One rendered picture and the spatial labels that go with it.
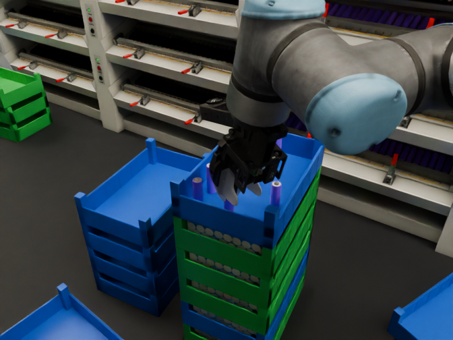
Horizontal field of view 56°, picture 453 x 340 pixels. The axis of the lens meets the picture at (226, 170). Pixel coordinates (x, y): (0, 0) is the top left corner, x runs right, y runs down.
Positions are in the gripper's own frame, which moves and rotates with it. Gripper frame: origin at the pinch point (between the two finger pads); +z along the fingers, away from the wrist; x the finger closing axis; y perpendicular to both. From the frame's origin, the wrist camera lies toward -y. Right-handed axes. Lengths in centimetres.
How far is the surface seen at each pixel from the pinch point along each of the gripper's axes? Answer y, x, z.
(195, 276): 2.7, -6.2, 21.0
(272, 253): 12.3, 1.9, 4.5
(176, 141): -72, 32, 64
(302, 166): -3.4, 22.7, 7.4
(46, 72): -141, 1, 68
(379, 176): -5, 63, 31
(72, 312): -17, -28, 52
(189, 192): -7.4, -3.1, 7.2
